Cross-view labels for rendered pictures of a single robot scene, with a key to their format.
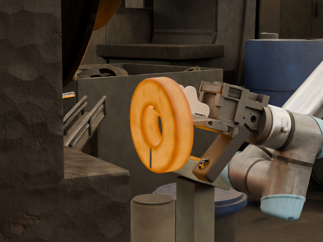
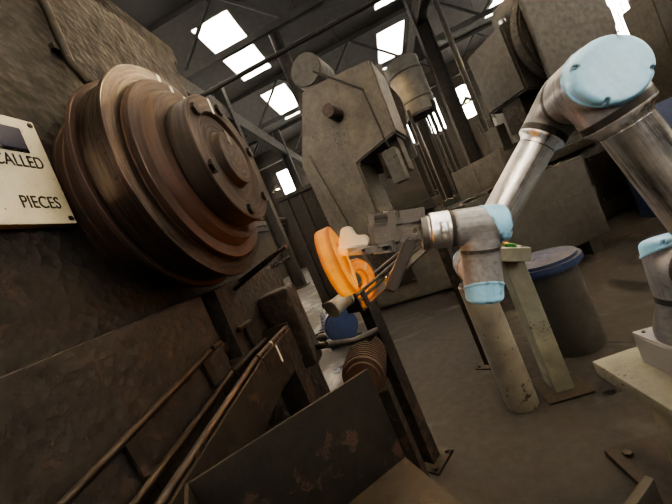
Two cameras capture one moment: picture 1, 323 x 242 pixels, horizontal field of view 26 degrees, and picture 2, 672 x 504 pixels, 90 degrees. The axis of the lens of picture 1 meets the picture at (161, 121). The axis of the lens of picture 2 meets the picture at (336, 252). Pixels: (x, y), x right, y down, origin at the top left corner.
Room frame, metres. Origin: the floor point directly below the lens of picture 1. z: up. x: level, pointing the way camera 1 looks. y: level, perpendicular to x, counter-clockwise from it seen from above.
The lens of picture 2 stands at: (0.57, -0.47, 0.87)
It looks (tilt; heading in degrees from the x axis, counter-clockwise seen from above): 2 degrees down; 40
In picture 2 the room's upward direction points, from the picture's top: 23 degrees counter-clockwise
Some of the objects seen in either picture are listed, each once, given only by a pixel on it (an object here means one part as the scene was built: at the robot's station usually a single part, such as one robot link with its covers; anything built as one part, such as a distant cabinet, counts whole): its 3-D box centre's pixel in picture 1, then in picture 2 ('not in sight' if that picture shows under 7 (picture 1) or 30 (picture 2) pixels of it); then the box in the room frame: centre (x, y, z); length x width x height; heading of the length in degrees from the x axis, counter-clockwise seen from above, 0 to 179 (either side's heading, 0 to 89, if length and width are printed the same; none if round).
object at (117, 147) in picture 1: (105, 134); (508, 227); (3.75, 0.31, 0.39); 1.03 x 0.83 x 0.77; 135
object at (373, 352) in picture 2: not in sight; (390, 421); (1.34, 0.25, 0.27); 0.22 x 0.13 x 0.53; 30
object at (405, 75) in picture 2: not in sight; (431, 142); (9.69, 2.72, 2.25); 0.92 x 0.92 x 4.50
